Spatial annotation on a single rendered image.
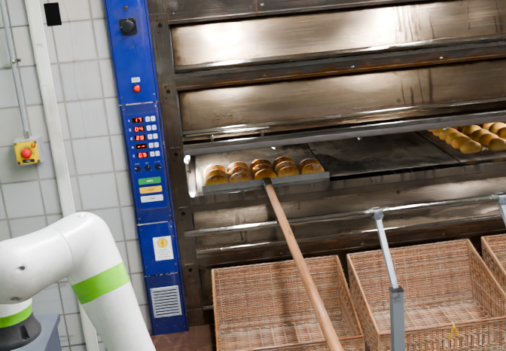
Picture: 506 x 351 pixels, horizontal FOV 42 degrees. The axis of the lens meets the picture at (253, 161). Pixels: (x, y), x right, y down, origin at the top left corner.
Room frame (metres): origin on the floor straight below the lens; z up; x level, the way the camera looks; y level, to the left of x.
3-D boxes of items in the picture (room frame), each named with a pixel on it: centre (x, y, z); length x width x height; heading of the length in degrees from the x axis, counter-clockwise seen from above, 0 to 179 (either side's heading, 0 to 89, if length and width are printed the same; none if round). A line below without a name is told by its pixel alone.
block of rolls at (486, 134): (3.17, -1.17, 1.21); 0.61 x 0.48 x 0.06; 4
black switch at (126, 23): (2.56, 0.43, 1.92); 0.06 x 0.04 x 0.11; 94
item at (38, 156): (2.54, 0.88, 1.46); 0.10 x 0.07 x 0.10; 94
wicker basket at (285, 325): (2.39, -0.07, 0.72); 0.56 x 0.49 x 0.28; 93
